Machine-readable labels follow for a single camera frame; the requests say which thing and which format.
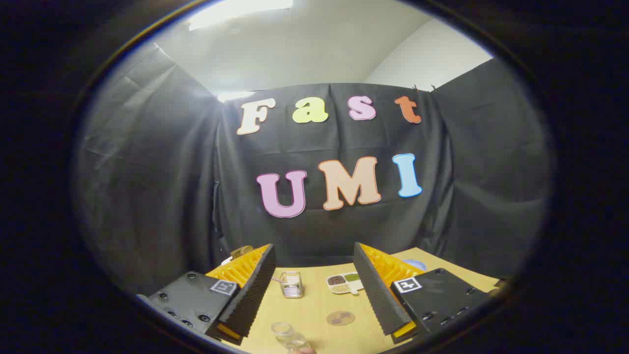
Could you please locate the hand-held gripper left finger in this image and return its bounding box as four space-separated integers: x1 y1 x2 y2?
137 243 277 346

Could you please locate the small metal wire basket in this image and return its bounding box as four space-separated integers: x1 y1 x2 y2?
280 271 304 298

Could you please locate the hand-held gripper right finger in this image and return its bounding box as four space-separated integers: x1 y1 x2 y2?
354 242 492 345

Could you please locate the round brown coaster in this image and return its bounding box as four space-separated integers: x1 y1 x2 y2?
326 310 356 326

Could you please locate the black backdrop cloth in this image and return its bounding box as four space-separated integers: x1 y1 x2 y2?
74 42 556 295

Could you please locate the wooden table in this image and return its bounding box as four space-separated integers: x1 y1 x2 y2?
216 247 501 354

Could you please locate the white divided grain tray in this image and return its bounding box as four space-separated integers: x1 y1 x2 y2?
326 272 365 295

